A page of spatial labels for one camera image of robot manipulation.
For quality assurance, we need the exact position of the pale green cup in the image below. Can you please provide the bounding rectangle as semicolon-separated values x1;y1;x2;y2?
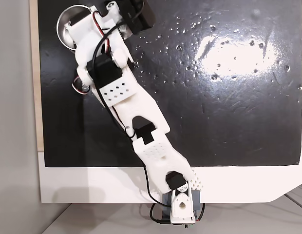
57;6;93;51

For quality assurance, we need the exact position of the light wooden board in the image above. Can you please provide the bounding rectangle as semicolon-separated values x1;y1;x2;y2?
29;0;44;152

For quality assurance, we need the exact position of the black glossy mat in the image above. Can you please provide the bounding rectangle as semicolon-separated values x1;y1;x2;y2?
38;0;302;168

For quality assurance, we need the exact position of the white board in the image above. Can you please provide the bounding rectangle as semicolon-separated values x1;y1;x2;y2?
38;151;302;204

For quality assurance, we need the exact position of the grey table clamp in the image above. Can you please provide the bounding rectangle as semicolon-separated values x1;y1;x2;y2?
162;191;202;220

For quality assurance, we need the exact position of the red white servo wire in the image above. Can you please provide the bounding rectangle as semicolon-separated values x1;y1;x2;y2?
72;75;91;95
92;11;112;53

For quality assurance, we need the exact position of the black camera box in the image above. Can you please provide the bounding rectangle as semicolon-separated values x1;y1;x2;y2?
119;0;156;35

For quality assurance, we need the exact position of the long black cable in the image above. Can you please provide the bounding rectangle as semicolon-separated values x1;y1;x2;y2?
91;21;171;210

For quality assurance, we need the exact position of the black cable at base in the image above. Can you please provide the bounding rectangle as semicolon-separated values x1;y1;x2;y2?
149;202;206;224

